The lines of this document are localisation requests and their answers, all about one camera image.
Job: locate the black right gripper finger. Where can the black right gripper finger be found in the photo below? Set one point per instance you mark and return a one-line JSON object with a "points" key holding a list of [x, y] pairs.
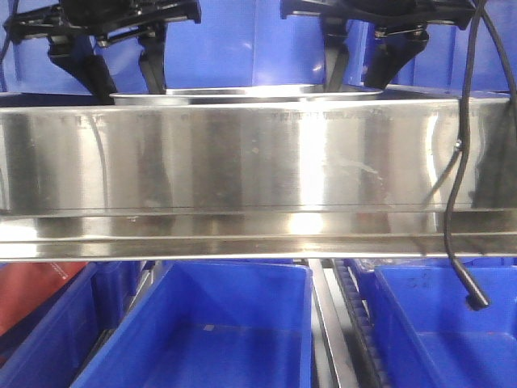
{"points": [[337, 56], [391, 55]]}

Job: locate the blue lower centre bin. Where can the blue lower centre bin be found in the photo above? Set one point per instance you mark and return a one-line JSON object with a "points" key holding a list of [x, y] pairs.
{"points": [[213, 325]]}

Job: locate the silver steel tray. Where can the silver steel tray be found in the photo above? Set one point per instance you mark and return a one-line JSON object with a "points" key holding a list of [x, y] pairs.
{"points": [[246, 94]]}

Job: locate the blue lower left bin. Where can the blue lower left bin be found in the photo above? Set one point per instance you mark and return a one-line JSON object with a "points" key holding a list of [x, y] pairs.
{"points": [[50, 346]]}

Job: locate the blue upper right crate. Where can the blue upper right crate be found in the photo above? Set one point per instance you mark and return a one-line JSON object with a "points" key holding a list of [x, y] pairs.
{"points": [[441, 64]]}

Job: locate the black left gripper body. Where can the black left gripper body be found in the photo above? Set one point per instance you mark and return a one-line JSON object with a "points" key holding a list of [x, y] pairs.
{"points": [[109, 22]]}

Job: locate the stainless steel shelf rail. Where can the stainless steel shelf rail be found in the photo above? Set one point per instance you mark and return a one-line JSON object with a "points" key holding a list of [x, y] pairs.
{"points": [[308, 179]]}

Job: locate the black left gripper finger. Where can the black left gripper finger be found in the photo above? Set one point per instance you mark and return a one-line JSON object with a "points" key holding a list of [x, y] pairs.
{"points": [[75, 55], [151, 59]]}

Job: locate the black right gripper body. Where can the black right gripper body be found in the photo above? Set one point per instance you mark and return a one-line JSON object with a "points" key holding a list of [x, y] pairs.
{"points": [[389, 17]]}

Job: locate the metal roller track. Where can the metal roller track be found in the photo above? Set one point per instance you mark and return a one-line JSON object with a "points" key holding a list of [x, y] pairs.
{"points": [[344, 354]]}

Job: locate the red object in bin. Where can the red object in bin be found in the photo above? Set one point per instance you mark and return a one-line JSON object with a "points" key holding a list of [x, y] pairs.
{"points": [[24, 287]]}

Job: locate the blue lower right bin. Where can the blue lower right bin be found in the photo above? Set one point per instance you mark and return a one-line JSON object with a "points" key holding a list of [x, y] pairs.
{"points": [[424, 330]]}

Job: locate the blue bin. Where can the blue bin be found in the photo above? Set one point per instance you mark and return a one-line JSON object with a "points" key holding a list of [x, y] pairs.
{"points": [[424, 330], [213, 325], [50, 346]]}

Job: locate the large blue upper crate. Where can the large blue upper crate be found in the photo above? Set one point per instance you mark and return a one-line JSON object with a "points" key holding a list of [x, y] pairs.
{"points": [[237, 43]]}

